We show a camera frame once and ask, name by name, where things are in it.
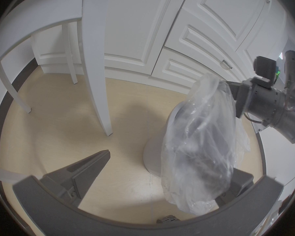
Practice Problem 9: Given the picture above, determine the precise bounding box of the clear plastic bag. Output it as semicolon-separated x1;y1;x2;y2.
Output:
160;73;251;216

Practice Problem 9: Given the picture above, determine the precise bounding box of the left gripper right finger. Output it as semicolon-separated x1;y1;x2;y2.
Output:
215;168;254;205

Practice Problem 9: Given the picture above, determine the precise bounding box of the white trash bin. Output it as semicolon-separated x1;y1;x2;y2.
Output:
143;100;236;179

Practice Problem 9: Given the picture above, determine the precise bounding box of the white chair dark grey seat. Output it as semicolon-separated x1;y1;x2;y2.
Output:
0;0;113;181

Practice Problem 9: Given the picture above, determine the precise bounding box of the white wardrobe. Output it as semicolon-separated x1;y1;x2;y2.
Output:
31;0;288;95

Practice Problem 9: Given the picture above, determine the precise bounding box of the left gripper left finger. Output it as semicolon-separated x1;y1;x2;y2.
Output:
42;149;111;202

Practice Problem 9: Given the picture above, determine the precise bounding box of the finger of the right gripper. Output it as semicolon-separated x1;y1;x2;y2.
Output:
221;80;243;101

